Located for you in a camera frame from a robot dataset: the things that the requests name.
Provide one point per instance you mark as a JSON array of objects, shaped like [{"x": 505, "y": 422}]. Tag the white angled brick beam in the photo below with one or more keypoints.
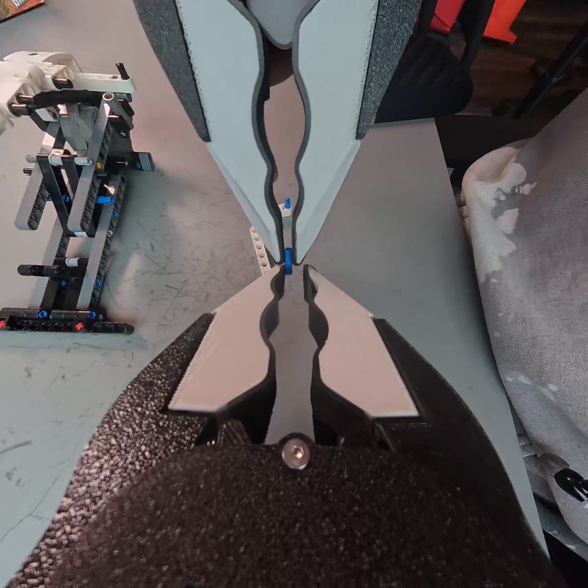
[{"x": 258, "y": 250}]

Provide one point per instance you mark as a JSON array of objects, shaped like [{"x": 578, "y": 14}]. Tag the brick-built truck chassis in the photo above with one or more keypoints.
[{"x": 103, "y": 151}]

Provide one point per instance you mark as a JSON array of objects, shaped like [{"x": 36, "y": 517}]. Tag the grey desk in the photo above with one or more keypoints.
[{"x": 390, "y": 206}]

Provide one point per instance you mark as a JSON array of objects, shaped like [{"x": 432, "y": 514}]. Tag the orange plastic object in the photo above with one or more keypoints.
[{"x": 487, "y": 18}]

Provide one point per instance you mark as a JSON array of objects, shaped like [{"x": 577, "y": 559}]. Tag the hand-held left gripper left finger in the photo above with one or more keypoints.
[{"x": 220, "y": 363}]

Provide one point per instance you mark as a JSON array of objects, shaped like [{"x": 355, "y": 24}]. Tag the grey bleached hoodie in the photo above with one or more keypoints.
[{"x": 542, "y": 275}]

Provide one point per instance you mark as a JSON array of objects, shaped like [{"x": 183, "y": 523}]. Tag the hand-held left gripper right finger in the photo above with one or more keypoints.
[{"x": 358, "y": 363}]

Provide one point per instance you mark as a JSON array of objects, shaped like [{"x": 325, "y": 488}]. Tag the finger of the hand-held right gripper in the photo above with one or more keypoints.
[
  {"x": 335, "y": 115},
  {"x": 229, "y": 115}
]

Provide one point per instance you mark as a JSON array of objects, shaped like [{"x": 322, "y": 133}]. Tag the black clip-on microphone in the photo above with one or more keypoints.
[{"x": 572, "y": 483}]

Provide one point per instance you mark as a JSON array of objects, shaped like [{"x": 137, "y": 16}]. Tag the toy truck set box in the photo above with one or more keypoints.
[{"x": 18, "y": 7}]

